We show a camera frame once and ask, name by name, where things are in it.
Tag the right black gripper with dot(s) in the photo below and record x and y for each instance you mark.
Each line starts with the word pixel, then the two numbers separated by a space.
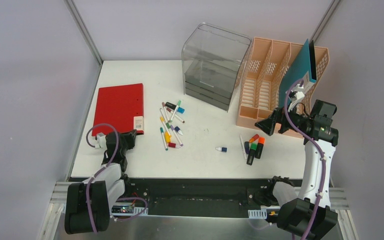
pixel 278 116

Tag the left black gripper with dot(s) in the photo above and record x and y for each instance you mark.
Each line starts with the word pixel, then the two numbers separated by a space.
pixel 124 141

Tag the red folder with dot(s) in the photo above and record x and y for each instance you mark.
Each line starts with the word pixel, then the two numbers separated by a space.
pixel 122 107

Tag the teal notebook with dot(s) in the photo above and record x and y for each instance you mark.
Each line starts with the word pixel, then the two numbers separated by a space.
pixel 303 67

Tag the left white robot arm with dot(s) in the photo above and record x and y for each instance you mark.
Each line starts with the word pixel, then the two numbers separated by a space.
pixel 89 203

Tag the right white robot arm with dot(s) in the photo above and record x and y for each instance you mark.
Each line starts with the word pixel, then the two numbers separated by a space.
pixel 308 213

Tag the orange highlighter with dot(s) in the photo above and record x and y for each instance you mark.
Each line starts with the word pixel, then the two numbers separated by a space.
pixel 259 148

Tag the small red-orange marker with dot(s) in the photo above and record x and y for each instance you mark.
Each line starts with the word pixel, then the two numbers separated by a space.
pixel 254 138

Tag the teal marker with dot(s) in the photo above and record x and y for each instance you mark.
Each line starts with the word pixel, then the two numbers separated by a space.
pixel 162 132

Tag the green highlighter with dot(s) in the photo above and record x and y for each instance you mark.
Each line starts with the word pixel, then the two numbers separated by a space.
pixel 251 153

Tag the purple marker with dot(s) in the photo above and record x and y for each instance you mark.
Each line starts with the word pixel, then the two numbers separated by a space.
pixel 176 136

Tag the white pen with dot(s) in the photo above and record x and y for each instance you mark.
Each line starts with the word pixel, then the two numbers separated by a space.
pixel 242 143

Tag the brown marker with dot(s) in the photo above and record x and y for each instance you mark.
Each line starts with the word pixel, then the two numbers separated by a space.
pixel 176 116

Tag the blue black marker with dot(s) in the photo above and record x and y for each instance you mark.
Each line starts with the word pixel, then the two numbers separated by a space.
pixel 173 107

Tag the peach file organizer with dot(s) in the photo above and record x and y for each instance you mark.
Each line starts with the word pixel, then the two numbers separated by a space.
pixel 266 63

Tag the green cap marker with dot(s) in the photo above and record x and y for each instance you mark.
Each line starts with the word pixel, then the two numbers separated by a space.
pixel 175 110

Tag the small blue cap bottle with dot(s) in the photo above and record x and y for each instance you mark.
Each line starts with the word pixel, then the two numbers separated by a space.
pixel 221 149

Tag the clear grey drawer box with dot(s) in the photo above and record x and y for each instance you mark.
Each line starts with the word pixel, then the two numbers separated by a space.
pixel 213 60

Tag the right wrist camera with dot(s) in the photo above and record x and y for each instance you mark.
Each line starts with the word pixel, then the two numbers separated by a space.
pixel 295 96

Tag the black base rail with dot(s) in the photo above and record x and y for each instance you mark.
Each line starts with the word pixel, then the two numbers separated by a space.
pixel 213 198

